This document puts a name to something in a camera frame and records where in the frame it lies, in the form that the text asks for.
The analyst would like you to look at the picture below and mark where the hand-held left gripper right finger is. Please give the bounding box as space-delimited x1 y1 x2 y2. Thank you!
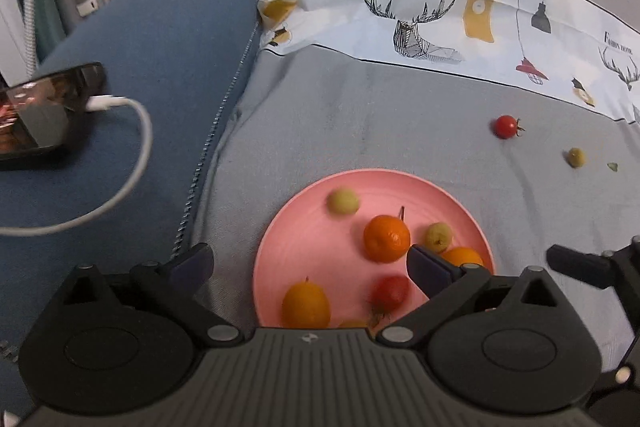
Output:
375 244 571 349

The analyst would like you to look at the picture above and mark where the pink round plate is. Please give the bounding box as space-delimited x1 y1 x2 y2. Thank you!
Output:
252 168 496 330

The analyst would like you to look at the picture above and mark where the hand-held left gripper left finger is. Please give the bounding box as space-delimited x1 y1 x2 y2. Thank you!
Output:
59 243 246 349

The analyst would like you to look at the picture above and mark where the white charging cable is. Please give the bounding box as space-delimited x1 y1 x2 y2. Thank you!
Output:
0 94 153 237

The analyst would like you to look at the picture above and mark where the blue cushion with zipper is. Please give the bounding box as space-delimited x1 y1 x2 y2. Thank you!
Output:
0 0 262 415

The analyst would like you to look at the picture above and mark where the oval orange kumquat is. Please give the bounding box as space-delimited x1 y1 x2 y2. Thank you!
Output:
281 277 332 329

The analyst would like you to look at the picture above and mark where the grey printed bed sheet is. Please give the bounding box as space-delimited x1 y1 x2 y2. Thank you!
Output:
192 0 640 427

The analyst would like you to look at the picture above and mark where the orange with long stem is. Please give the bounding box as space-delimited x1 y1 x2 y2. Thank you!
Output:
362 206 412 264

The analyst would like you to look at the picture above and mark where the black smartphone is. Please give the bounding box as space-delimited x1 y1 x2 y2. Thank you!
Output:
0 63 106 171

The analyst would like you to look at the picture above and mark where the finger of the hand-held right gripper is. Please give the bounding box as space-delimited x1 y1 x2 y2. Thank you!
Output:
546 244 618 290

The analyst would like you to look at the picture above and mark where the red cherry tomato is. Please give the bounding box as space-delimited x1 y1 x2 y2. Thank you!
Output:
494 115 526 140
368 276 410 323

